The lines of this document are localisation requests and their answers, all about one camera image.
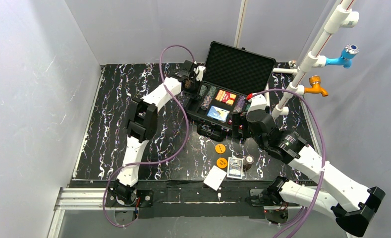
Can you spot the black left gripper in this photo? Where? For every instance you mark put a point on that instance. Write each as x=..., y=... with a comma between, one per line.
x=187, y=76

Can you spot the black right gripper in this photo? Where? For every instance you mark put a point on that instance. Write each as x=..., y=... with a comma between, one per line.
x=240, y=119

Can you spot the dark green chip stack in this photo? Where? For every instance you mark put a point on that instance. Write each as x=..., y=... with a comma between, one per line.
x=203, y=91

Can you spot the orange dealer button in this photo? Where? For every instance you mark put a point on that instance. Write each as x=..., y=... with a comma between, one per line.
x=222, y=163
x=220, y=148

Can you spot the brown poker chip stack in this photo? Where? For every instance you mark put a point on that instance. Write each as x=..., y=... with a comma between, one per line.
x=248, y=162

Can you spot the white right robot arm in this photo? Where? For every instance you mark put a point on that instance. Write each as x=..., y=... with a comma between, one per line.
x=350, y=204

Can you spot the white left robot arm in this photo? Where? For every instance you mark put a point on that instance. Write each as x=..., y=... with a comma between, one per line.
x=141, y=125

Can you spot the black poker set case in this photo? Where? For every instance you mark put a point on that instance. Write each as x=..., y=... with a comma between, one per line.
x=234, y=70

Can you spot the purple chip stack in case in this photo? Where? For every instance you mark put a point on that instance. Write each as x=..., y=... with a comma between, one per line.
x=239, y=106

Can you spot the blue card deck in case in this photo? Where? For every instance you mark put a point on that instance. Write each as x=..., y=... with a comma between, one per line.
x=218, y=113

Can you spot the green chip stack in case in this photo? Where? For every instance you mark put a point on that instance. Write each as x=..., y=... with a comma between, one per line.
x=247, y=107

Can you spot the grey chip stack in case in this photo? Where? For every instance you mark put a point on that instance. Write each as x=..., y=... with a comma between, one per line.
x=208, y=98

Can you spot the blue playing card deck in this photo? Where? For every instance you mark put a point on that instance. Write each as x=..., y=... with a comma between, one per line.
x=235, y=168

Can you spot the red playing card deck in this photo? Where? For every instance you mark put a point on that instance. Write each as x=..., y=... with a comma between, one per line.
x=214, y=178

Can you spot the orange plastic tap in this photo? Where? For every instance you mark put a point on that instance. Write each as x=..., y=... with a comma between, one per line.
x=316, y=88

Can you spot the blue plastic tap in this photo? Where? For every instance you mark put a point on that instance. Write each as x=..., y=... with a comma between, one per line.
x=346, y=56

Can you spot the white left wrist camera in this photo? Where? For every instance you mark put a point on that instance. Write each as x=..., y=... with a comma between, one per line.
x=199, y=71

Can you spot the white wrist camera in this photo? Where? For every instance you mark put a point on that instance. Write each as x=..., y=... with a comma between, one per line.
x=258, y=102
x=199, y=71

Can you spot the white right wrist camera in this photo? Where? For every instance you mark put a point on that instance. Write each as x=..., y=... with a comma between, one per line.
x=258, y=102

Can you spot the white pvc pipe frame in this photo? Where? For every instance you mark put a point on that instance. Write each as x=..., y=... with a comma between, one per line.
x=341, y=17

